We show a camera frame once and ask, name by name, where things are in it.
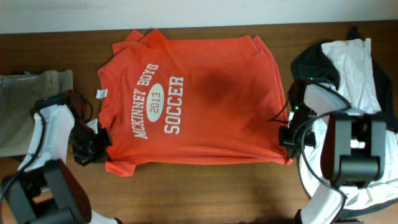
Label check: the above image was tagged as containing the red soccer t-shirt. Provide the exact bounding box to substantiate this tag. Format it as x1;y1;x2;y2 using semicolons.
98;30;291;177

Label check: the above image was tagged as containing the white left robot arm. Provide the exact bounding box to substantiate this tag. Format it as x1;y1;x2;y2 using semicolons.
1;90;122;224

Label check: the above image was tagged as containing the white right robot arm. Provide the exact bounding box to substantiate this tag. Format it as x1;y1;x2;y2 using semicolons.
279;80;386;223

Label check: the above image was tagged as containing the black garment right pile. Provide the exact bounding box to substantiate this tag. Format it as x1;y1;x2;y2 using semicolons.
290;27;397;131

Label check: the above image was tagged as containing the white garment right pile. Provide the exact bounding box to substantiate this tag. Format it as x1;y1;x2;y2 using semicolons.
297;37;398;211

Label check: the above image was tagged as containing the beige folded garment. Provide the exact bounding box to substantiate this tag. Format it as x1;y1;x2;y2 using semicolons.
1;70;73;157

